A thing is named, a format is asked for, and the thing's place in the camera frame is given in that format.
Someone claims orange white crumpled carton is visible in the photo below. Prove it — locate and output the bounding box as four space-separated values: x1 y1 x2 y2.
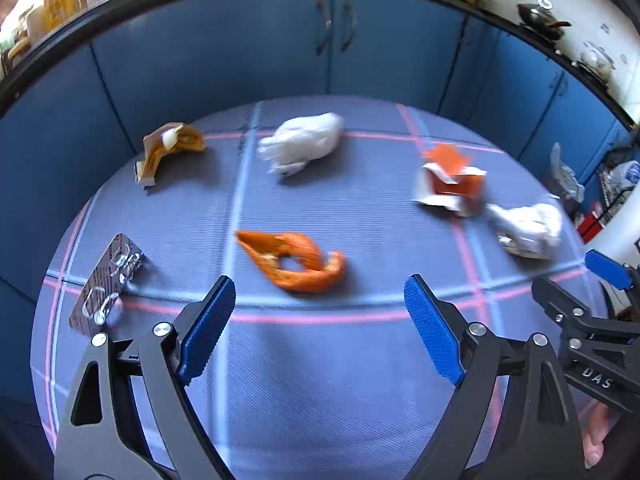
412 142 488 218

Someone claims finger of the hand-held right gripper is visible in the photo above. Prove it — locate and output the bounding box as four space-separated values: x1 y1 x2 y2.
531 276 640 356
585 249 634 291

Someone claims white tissue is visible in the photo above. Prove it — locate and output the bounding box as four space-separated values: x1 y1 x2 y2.
257 112 346 177

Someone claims white tall appliance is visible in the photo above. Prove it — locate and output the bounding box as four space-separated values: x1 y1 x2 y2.
597 160 640 321

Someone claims grey bin with plastic bag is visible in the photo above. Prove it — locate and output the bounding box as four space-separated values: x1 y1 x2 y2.
549 141 587 203

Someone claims person's right hand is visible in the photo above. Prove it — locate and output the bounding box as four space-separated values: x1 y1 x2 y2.
582 402 611 468

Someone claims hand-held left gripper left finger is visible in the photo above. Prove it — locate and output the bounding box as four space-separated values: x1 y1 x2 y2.
54 275 237 480

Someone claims orange peel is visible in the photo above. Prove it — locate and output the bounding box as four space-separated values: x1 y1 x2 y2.
235 230 347 292

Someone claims round table with blue cloth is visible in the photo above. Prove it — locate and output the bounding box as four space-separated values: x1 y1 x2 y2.
30 97 608 480

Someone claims black wok with lid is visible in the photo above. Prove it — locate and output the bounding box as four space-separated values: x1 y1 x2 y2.
516 0 572 41

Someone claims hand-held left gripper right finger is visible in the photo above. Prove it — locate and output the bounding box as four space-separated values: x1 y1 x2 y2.
403 274 586 480

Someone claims yellow brown wrapper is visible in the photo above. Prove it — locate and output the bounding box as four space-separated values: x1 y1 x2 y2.
134 121 207 192

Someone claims silver blister pack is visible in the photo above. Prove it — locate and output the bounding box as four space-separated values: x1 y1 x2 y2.
70 232 146 336

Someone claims crumpled white foil wrapper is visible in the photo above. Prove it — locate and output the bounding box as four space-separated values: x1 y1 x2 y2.
487 202 563 261

